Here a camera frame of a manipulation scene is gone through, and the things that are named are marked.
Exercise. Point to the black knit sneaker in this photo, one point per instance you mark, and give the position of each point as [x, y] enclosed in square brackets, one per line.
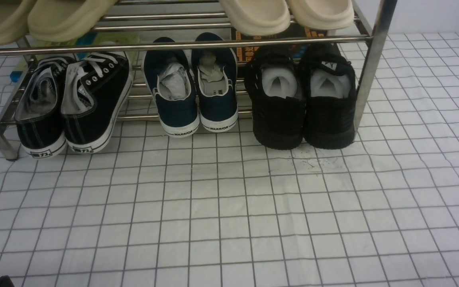
[328, 83]
[278, 104]

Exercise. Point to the silver metal shoe rack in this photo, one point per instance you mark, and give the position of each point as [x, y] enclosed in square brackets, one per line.
[374, 39]

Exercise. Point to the navy slip-on shoe right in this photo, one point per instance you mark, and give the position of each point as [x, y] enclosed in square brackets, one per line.
[215, 74]

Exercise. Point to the navy slip-on shoe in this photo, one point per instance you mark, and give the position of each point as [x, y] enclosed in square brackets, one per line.
[167, 75]
[215, 74]

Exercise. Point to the navy slip-on shoe left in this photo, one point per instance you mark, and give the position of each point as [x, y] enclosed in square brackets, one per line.
[167, 75]

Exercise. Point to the beige foam slipper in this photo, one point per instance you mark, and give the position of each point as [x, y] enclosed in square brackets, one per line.
[323, 14]
[257, 17]

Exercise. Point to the black canvas sneaker white laces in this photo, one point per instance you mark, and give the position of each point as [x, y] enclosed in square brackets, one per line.
[95, 90]

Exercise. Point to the beige foam slipper far right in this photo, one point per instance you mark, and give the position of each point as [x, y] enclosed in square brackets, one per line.
[323, 14]

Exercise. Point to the white grid tablecloth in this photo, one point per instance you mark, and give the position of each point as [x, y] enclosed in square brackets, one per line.
[221, 210]

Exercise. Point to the black canvas sneaker far left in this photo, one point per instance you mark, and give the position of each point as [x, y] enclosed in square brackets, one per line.
[38, 117]

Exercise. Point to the olive foam slipper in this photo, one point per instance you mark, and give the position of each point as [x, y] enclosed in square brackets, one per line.
[64, 20]
[13, 19]

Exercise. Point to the olive foam slipper far left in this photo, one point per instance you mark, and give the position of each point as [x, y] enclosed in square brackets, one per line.
[13, 19]

